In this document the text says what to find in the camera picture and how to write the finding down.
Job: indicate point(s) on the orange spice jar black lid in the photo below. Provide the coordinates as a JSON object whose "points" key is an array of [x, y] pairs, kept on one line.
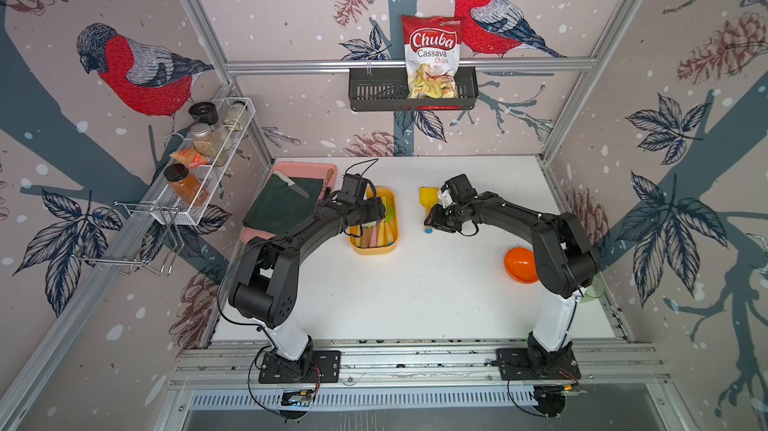
{"points": [[185, 185]]}

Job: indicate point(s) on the white wire spice rack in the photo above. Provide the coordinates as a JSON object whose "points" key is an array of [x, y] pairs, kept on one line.
{"points": [[195, 170]]}

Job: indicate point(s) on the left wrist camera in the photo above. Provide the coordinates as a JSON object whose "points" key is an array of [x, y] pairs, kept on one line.
{"points": [[353, 189]]}

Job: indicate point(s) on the yellow plastic storage box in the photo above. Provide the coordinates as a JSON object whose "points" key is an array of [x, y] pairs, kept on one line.
{"points": [[375, 239]]}

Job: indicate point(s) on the clear glass jar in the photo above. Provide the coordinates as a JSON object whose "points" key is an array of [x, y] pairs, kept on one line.
{"points": [[235, 117]]}

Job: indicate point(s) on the white handled kitchen knife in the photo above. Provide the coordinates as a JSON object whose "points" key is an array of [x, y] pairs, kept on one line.
{"points": [[291, 184]]}

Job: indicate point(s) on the yellow square shovel blue tip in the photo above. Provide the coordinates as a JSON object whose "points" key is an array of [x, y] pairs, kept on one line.
{"points": [[428, 197]]}

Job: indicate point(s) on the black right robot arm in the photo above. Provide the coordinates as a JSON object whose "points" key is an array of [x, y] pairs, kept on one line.
{"points": [[564, 258]]}

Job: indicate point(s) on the dark green cloth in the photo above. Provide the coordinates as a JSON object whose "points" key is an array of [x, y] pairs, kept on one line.
{"points": [[278, 209]]}

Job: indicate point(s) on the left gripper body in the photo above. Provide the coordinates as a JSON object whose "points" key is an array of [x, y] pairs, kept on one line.
{"points": [[369, 211]]}

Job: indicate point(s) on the orange plastic bowl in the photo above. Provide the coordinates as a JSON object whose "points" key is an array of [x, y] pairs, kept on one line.
{"points": [[520, 265]]}

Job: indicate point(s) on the iridescent rainbow butter knife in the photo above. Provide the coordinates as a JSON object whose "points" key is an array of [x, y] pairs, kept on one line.
{"points": [[328, 183]]}

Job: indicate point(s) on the pink plastic tray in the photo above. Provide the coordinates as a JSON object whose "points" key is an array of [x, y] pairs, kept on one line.
{"points": [[292, 170]]}

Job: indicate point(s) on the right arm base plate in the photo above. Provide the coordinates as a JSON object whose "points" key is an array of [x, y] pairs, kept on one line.
{"points": [[518, 364]]}

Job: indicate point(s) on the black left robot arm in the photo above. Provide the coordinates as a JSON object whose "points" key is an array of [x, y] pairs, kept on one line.
{"points": [[265, 283]]}

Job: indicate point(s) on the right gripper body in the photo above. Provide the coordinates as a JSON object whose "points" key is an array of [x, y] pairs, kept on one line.
{"points": [[445, 219]]}

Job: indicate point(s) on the orange snack packet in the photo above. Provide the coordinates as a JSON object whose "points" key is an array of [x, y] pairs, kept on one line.
{"points": [[190, 158]]}

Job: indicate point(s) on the black wall basket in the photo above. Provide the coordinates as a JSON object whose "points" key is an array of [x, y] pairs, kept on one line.
{"points": [[386, 89]]}

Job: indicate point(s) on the green shovel yellow handle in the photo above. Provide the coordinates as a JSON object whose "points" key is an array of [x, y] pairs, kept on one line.
{"points": [[390, 217]]}

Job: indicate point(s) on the clear green cup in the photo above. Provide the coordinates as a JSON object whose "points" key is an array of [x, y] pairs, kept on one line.
{"points": [[595, 291]]}

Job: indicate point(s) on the chuba cassava chips bag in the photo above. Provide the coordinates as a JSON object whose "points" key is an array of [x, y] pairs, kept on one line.
{"points": [[432, 55]]}

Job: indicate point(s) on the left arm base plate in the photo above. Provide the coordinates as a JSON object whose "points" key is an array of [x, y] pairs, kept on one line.
{"points": [[311, 367]]}

